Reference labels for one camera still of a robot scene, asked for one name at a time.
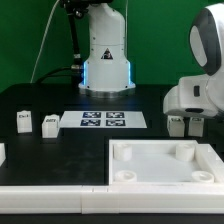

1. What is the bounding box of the white square tabletop part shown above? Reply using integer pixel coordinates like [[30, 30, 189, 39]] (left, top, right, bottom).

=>
[[109, 140, 217, 185]]

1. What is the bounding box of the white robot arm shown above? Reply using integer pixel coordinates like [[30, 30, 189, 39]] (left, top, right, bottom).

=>
[[79, 0, 224, 118]]

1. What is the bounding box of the white sheet with markers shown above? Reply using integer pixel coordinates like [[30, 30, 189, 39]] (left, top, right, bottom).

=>
[[60, 111, 147, 128]]

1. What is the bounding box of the white front fence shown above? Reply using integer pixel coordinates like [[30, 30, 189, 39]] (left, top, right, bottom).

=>
[[0, 183, 224, 214]]

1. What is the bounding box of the white left fence piece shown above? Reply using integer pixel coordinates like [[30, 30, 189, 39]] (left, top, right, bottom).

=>
[[0, 143, 6, 166]]

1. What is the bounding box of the black cable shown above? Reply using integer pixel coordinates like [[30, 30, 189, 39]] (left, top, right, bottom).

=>
[[35, 67, 84, 84]]

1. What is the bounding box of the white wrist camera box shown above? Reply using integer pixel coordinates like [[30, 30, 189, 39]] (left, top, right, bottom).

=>
[[163, 75, 218, 118]]

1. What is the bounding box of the white cable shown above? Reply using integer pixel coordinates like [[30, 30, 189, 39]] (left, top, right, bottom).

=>
[[29, 0, 62, 84]]

